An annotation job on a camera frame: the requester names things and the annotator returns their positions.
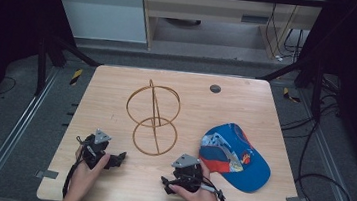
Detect white cabinet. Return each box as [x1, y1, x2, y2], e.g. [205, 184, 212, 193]
[42, 0, 153, 47]

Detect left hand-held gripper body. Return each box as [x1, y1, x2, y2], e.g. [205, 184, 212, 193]
[74, 125, 118, 172]

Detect left hand-held gripper cable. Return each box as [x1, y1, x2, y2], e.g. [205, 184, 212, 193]
[61, 134, 91, 201]

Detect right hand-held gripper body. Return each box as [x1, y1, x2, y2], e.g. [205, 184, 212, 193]
[168, 151, 207, 194]

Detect right hand-held gripper cable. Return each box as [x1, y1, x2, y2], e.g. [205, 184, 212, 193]
[198, 175, 233, 201]

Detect blue and red cap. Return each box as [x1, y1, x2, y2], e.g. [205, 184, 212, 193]
[194, 119, 276, 196]

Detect yellow and black tape strip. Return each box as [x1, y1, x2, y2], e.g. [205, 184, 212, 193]
[281, 86, 303, 104]
[69, 67, 84, 87]

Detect looped black floor cable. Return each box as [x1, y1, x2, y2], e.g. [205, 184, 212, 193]
[292, 118, 357, 201]

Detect black metal stand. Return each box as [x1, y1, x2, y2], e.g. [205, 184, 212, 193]
[250, 50, 329, 123]
[31, 31, 107, 104]

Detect person's left hand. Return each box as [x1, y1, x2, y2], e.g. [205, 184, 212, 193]
[67, 145, 112, 201]

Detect thin black floor cable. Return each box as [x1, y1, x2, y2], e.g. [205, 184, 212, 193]
[0, 75, 18, 99]

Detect grey table cable grommet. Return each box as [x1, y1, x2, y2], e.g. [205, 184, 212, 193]
[208, 84, 222, 95]

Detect wooden ring hat stand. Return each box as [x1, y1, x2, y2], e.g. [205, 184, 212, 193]
[121, 76, 184, 160]

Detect aluminium floor rail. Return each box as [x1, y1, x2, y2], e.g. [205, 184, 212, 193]
[0, 61, 61, 201]
[286, 88, 357, 201]

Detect hanging black cables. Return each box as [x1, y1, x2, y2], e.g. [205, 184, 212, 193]
[261, 1, 309, 65]

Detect light wooden desk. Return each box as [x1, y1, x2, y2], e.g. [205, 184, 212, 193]
[133, 0, 330, 68]

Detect hand-held gripper cable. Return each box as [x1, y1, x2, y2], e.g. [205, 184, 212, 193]
[198, 175, 233, 201]
[61, 134, 91, 201]

